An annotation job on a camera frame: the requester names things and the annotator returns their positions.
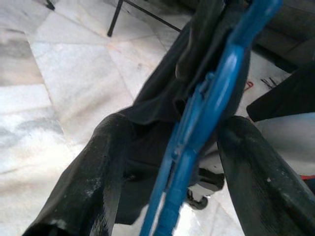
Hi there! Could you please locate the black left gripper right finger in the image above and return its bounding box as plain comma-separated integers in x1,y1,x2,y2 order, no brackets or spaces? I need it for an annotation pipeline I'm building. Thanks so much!
216,115,315,236

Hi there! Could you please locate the plain black garment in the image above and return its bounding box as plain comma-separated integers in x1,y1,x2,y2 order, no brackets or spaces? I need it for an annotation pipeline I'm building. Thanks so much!
108,0,254,226

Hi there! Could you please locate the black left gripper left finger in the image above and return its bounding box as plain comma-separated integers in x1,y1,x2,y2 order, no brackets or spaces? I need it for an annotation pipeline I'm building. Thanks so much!
22,113,135,236

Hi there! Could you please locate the white printed sheet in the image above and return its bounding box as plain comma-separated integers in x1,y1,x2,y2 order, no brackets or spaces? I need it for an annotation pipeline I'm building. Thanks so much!
236,55,315,182

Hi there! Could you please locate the dark brown sofa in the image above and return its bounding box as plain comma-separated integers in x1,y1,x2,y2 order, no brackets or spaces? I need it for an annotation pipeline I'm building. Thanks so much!
253,0,315,73

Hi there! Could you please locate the blue plastic hanger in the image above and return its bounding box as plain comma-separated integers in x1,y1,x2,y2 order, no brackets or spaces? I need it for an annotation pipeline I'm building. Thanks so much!
140,0,284,236

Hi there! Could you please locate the black metal frame chair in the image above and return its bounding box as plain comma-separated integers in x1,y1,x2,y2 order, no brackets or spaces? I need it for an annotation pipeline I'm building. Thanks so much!
107,0,184,37

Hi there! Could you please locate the black robot left foot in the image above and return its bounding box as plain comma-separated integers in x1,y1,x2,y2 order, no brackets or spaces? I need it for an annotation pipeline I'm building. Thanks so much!
186,168,226,210

